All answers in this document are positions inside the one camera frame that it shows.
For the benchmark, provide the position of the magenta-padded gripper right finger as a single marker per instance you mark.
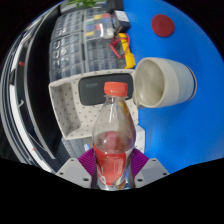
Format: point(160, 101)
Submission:
point(150, 171)

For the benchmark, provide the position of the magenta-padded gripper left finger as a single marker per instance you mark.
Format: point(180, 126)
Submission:
point(75, 171)

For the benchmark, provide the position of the clear bottle with red cap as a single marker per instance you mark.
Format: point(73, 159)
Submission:
point(113, 163)

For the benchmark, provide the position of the dark grey carton box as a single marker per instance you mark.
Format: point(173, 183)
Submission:
point(75, 148)

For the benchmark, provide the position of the white dotted storage tray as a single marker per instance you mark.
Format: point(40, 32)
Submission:
point(73, 113)

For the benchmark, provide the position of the black rounded speaker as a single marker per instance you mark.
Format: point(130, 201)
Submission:
point(96, 88)

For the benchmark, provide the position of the beige and grey mug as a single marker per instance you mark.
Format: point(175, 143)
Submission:
point(173, 81)

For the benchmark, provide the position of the drawer cabinet with coloured drawers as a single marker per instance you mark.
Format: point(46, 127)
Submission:
point(98, 50)

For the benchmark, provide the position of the flat round red coaster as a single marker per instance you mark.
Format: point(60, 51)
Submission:
point(163, 25)

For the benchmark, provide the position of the black box with white label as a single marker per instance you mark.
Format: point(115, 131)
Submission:
point(121, 20)

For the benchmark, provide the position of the flat black case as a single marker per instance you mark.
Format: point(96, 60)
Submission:
point(115, 4)

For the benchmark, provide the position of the black wall shelf unit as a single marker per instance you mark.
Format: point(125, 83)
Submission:
point(36, 100)

